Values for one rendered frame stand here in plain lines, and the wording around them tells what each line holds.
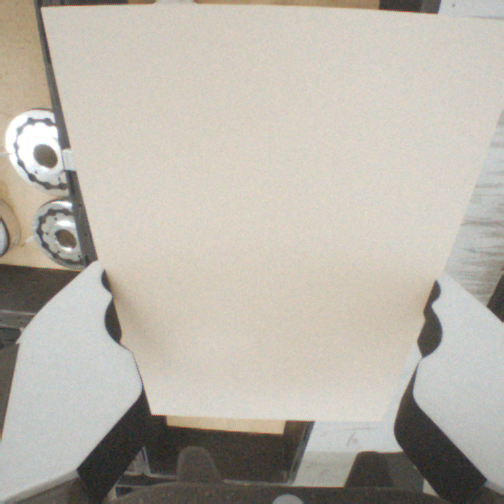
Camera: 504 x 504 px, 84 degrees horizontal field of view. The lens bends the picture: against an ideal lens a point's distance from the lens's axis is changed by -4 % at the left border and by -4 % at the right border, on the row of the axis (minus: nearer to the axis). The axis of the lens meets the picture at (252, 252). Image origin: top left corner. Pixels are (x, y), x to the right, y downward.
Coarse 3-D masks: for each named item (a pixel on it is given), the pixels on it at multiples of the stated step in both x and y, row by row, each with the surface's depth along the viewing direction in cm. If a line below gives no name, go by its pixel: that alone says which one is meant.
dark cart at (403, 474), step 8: (384, 456) 154; (392, 456) 145; (400, 456) 137; (392, 464) 145; (400, 464) 137; (408, 464) 130; (392, 472) 144; (400, 472) 136; (408, 472) 129; (416, 472) 123; (392, 480) 143; (400, 480) 136; (408, 480) 129; (416, 480) 122; (408, 488) 128; (416, 488) 122
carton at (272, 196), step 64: (64, 64) 7; (128, 64) 7; (192, 64) 7; (256, 64) 7; (320, 64) 7; (384, 64) 7; (448, 64) 7; (128, 128) 8; (192, 128) 8; (256, 128) 8; (320, 128) 8; (384, 128) 8; (448, 128) 8; (128, 192) 9; (192, 192) 9; (256, 192) 9; (320, 192) 9; (384, 192) 9; (448, 192) 9; (128, 256) 10; (192, 256) 10; (256, 256) 10; (320, 256) 10; (384, 256) 10; (448, 256) 10; (128, 320) 11; (192, 320) 11; (256, 320) 11; (320, 320) 11; (384, 320) 11; (192, 384) 13; (256, 384) 13; (320, 384) 13; (384, 384) 13
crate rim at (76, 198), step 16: (48, 0) 21; (48, 48) 23; (48, 64) 23; (48, 80) 24; (64, 128) 26; (64, 144) 26; (80, 192) 28; (80, 208) 29; (80, 224) 30; (80, 240) 31
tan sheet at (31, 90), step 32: (0, 0) 29; (32, 0) 29; (0, 32) 30; (32, 32) 30; (0, 64) 32; (32, 64) 32; (0, 96) 33; (32, 96) 33; (0, 128) 35; (0, 160) 37; (0, 192) 39; (32, 192) 39; (32, 256) 44
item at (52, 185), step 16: (32, 112) 31; (48, 112) 31; (16, 128) 32; (32, 128) 32; (48, 128) 32; (16, 144) 33; (16, 160) 34; (32, 176) 35; (48, 176) 35; (64, 176) 35; (48, 192) 36; (64, 192) 36
